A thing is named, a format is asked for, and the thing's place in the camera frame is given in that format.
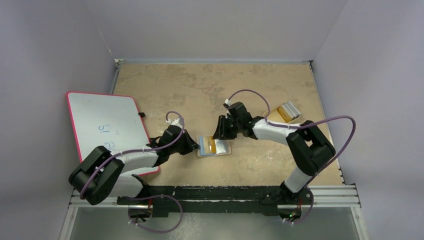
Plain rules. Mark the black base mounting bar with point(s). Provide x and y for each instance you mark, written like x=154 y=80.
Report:
x=262 y=199

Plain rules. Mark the cream oval tray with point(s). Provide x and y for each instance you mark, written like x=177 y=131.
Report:
x=274 y=116

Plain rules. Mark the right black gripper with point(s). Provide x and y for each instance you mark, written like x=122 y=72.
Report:
x=224 y=127

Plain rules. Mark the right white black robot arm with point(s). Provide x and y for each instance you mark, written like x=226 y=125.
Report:
x=310 y=148

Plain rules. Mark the beige leather card holder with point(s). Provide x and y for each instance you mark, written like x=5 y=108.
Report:
x=223 y=147

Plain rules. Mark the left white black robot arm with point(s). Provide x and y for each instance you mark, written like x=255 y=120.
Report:
x=103 y=174

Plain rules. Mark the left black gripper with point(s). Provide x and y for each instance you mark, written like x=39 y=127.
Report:
x=190 y=145

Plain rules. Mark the white pink-framed whiteboard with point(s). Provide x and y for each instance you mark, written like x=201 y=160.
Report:
x=112 y=121

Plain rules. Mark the gold credit card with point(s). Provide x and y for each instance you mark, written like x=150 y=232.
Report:
x=209 y=145

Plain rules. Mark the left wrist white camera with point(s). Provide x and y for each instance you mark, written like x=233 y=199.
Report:
x=179 y=121

